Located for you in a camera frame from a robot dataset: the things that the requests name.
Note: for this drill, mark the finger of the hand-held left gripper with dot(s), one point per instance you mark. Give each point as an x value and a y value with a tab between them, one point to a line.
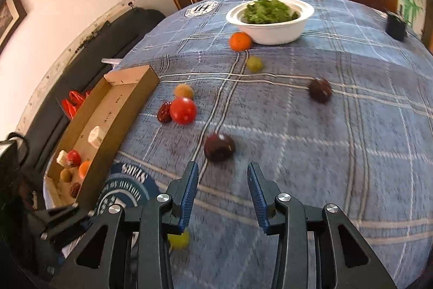
59	219

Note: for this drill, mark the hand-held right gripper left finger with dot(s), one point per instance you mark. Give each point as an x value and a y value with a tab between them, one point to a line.
189	194

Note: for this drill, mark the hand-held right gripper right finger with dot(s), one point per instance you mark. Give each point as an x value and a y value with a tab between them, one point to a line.
258	197

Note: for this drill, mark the dark purple passion fruit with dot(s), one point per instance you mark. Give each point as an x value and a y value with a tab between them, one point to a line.
219	146
320	90

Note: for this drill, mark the brown cardboard box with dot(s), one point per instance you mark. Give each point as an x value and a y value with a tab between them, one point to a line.
111	113

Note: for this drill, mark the orange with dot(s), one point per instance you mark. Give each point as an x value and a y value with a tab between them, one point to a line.
84	169
240	41

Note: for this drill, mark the red date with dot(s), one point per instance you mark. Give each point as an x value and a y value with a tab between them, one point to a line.
164	112
75	189

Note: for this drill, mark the red tomato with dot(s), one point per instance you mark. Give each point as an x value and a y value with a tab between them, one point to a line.
73	157
183	110

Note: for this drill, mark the blue plaid tablecloth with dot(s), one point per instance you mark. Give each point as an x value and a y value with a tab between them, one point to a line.
304	146

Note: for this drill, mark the tan small fruit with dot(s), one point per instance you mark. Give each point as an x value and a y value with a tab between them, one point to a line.
184	91

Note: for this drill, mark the red plastic bag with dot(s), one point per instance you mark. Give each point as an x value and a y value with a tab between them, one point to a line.
72	104

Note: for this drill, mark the white bowl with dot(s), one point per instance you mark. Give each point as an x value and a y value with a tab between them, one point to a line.
274	30

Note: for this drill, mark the dark sofa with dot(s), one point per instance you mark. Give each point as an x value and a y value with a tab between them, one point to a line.
111	35

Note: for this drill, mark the green leafy vegetables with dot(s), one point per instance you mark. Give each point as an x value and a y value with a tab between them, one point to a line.
269	11

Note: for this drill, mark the black cylindrical device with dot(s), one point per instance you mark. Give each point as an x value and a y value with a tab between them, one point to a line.
395	26

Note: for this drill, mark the framed wall picture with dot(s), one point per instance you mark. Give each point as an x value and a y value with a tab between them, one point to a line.
12	16

